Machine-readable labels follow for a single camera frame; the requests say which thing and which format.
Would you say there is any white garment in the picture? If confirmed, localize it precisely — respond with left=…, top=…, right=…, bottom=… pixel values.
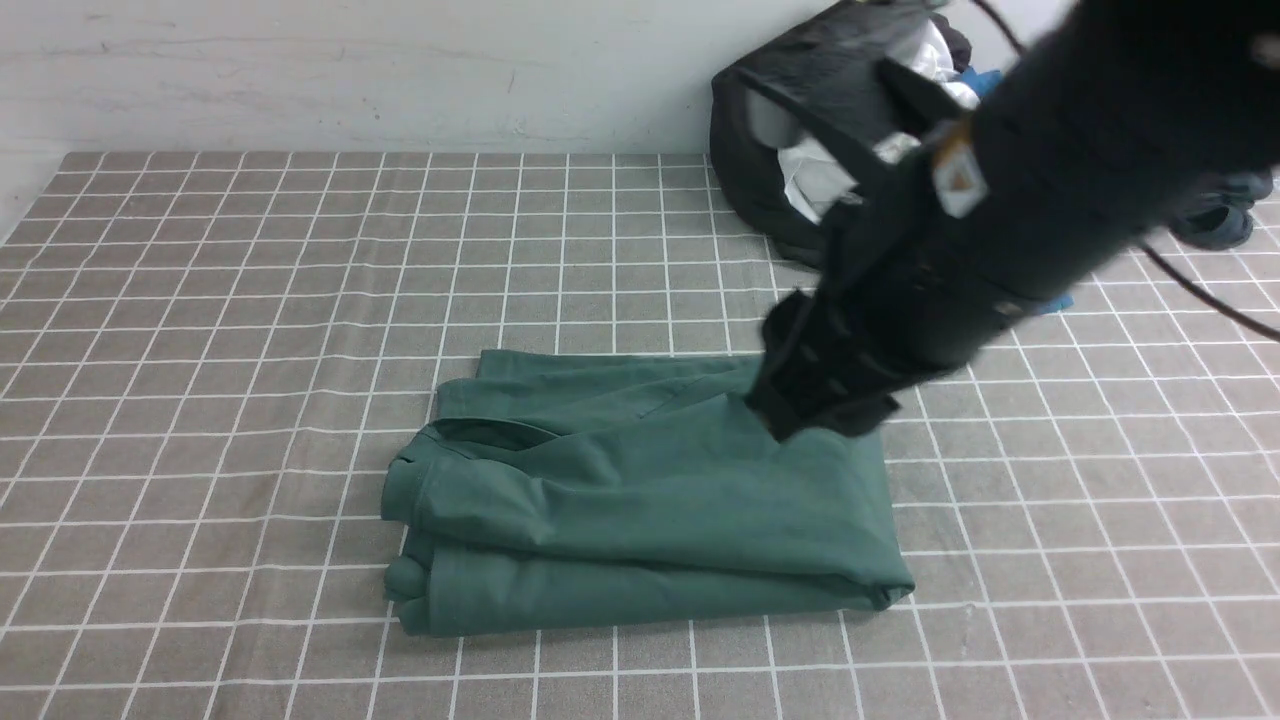
left=777, top=13, right=979, bottom=222

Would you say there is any grey checkered tablecloth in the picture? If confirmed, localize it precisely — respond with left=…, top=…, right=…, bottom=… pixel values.
left=1, top=152, right=1279, bottom=719

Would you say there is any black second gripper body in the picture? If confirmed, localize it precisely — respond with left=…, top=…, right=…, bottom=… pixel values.
left=760, top=151, right=1030, bottom=401

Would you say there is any dark grey garment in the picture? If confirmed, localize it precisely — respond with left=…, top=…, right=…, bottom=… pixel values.
left=1166, top=168, right=1274, bottom=252

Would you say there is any blue t-shirt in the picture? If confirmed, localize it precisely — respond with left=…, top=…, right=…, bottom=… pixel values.
left=957, top=67, right=1074, bottom=316

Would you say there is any black garment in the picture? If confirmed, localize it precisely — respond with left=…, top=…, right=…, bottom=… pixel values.
left=709, top=0, right=972, bottom=269

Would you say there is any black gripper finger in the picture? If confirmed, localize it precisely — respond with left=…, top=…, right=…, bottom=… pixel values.
left=745, top=383, right=901, bottom=442

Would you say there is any green long-sleeved shirt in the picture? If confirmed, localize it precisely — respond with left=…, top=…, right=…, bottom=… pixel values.
left=381, top=350, right=916, bottom=637

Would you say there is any black second robot arm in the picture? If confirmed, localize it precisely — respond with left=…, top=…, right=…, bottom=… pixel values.
left=731, top=1, right=1277, bottom=439

